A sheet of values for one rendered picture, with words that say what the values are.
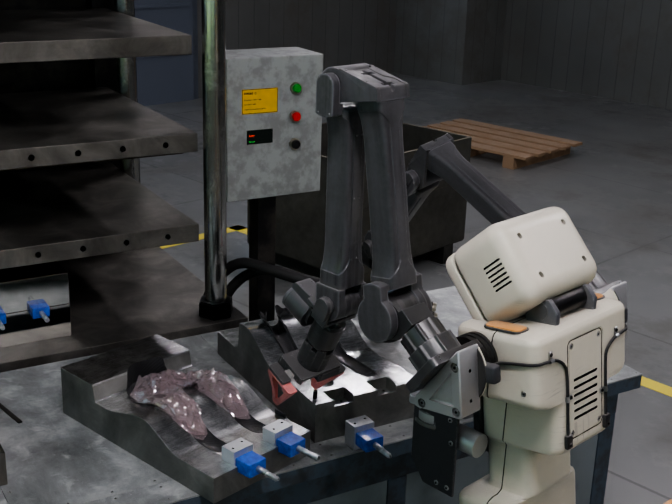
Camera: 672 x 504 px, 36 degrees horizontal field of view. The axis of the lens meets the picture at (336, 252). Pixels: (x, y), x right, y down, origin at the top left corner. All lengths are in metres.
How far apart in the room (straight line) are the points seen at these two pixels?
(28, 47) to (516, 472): 1.51
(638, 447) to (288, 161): 1.81
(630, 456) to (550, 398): 2.26
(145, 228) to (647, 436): 2.18
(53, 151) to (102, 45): 0.29
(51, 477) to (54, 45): 1.06
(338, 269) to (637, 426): 2.57
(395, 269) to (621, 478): 2.26
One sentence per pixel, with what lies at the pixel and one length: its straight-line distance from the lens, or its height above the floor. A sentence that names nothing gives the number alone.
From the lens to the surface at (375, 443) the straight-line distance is 2.12.
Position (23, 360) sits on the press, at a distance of 2.65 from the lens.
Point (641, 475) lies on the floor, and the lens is 3.83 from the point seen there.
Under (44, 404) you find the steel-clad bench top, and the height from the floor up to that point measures 0.80.
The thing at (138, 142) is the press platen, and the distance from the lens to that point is 2.67.
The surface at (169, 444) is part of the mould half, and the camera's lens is 2.05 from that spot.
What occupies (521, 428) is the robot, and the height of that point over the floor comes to 1.05.
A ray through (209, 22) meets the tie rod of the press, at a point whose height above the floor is 1.58.
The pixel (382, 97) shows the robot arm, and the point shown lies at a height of 1.59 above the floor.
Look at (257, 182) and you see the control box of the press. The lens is 2.90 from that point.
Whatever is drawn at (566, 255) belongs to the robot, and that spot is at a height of 1.33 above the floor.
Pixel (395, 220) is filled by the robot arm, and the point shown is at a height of 1.40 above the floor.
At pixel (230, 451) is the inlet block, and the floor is 0.88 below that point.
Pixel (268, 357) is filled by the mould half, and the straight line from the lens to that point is 2.33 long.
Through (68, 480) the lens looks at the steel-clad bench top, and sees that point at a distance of 2.09.
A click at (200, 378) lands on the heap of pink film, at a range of 2.20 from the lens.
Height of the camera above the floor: 1.88
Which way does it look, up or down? 19 degrees down
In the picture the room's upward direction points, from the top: 2 degrees clockwise
